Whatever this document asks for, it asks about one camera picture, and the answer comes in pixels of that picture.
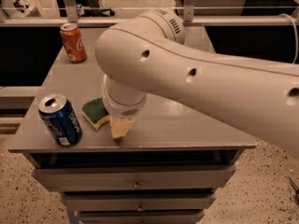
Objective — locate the bottom grey drawer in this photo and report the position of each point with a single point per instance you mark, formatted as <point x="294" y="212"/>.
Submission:
<point x="146" y="217"/>

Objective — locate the orange soda can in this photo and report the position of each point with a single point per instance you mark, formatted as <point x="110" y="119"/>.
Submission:
<point x="72" y="41"/>

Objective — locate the grey drawer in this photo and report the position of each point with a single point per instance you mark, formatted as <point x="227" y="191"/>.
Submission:
<point x="134" y="178"/>
<point x="146" y="217"/>
<point x="139" y="202"/>

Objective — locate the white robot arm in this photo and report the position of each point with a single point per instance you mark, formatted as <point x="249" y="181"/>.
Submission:
<point x="147" y="55"/>

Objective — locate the metal window railing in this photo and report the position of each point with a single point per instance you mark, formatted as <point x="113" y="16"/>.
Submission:
<point x="25" y="16"/>

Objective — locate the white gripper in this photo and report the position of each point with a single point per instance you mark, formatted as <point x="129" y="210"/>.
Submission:
<point x="123" y="110"/>

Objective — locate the top grey drawer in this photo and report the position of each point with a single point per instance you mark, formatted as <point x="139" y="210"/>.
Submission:
<point x="134" y="178"/>

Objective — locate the blue pepsi can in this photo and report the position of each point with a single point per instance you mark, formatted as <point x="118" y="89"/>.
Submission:
<point x="60" y="119"/>

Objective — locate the green and yellow sponge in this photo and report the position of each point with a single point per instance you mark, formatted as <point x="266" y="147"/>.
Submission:
<point x="95" y="113"/>

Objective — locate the middle grey drawer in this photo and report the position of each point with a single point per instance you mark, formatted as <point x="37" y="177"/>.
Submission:
<point x="139" y="202"/>

